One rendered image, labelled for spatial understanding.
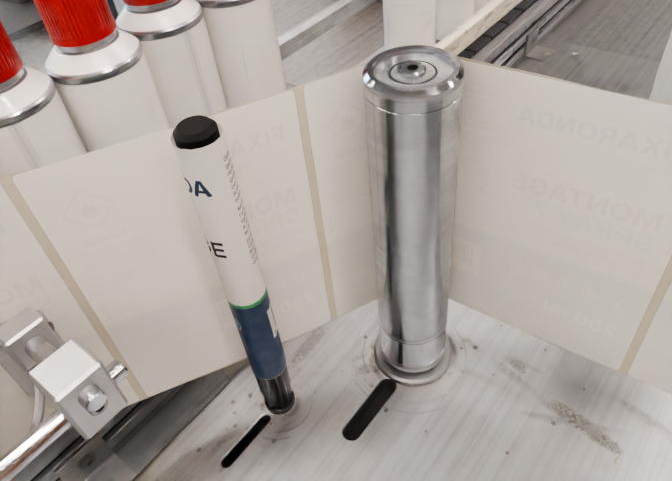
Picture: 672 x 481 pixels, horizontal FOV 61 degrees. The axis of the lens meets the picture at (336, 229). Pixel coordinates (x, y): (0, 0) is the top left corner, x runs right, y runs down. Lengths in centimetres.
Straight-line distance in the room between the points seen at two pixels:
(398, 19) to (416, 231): 35
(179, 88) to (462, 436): 26
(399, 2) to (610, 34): 34
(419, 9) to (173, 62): 27
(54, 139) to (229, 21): 13
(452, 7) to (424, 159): 43
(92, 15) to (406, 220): 19
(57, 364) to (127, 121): 16
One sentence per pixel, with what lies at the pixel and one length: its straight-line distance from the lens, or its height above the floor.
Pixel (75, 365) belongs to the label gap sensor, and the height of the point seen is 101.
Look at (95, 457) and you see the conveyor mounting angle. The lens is 41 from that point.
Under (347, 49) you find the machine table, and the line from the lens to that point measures 77.
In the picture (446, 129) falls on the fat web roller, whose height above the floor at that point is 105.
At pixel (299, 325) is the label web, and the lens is 31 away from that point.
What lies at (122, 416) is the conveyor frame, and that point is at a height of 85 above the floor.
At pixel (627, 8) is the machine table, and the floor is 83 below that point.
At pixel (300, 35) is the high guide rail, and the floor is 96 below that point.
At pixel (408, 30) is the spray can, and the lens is 57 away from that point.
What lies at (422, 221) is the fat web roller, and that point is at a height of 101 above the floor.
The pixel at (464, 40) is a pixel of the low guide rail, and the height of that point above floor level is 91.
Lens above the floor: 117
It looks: 44 degrees down
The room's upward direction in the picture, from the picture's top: 7 degrees counter-clockwise
